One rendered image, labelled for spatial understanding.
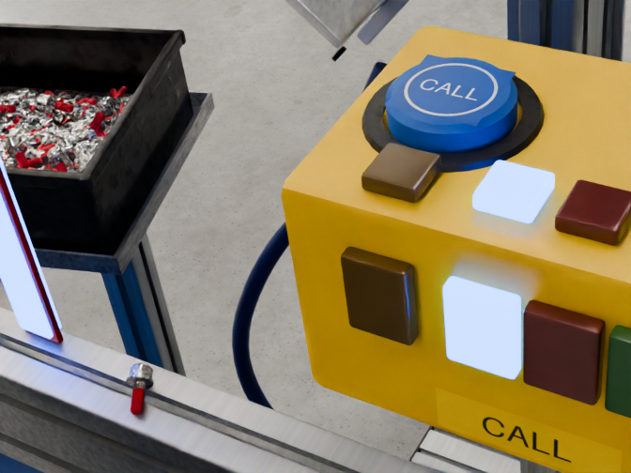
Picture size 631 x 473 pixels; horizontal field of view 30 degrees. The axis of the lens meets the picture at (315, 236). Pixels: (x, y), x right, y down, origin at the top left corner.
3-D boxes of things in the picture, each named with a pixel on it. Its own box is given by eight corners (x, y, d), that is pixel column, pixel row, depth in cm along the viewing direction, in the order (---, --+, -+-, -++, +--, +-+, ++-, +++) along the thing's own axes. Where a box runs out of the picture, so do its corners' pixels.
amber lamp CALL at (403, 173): (443, 169, 34) (442, 153, 34) (416, 205, 33) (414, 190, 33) (389, 156, 35) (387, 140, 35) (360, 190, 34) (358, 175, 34)
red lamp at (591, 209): (639, 208, 32) (641, 191, 32) (617, 249, 31) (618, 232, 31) (577, 192, 33) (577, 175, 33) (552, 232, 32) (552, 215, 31)
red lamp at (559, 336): (603, 394, 33) (607, 318, 31) (595, 408, 33) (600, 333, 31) (529, 370, 34) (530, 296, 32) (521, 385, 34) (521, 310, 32)
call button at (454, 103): (537, 109, 37) (538, 62, 36) (485, 182, 35) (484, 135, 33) (423, 83, 39) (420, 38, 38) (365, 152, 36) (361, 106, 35)
